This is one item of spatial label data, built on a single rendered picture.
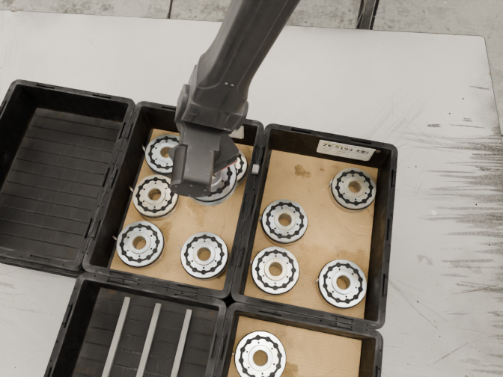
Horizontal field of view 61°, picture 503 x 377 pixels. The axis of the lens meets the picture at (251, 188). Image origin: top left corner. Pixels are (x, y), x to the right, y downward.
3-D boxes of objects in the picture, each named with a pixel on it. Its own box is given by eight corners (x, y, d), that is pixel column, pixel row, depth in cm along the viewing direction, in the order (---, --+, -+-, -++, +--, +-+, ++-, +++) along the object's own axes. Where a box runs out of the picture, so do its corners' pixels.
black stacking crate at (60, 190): (37, 105, 111) (14, 79, 101) (147, 126, 109) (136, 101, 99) (-28, 253, 97) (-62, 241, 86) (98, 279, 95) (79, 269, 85)
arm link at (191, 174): (250, 94, 56) (186, 78, 54) (243, 176, 52) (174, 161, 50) (224, 132, 67) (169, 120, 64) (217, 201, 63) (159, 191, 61)
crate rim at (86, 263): (139, 105, 101) (137, 99, 98) (265, 126, 99) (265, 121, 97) (83, 272, 86) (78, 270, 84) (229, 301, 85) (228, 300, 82)
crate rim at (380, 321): (265, 126, 99) (266, 121, 97) (395, 149, 97) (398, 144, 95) (229, 301, 85) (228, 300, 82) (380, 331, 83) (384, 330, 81)
